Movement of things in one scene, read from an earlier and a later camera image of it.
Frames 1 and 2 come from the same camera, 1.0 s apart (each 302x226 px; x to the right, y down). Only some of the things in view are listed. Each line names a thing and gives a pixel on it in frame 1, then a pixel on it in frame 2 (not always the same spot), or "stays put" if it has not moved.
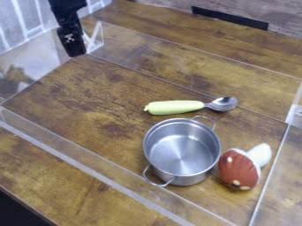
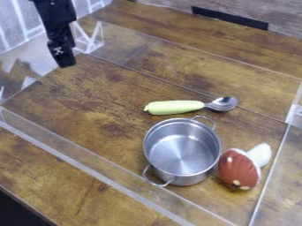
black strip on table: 230,18 stays put
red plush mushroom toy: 239,165 stays put
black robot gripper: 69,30 to 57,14
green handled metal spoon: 219,104 stays put
